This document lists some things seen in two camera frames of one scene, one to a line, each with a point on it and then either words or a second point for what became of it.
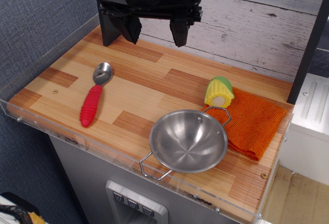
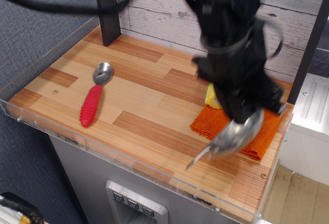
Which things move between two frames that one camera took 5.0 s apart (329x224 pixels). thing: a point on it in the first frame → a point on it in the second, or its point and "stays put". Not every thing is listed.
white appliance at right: [305, 147] stays put
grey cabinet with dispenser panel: [108, 191] stays put
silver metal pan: [187, 141] → [235, 137]
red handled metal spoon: [102, 74] stays put
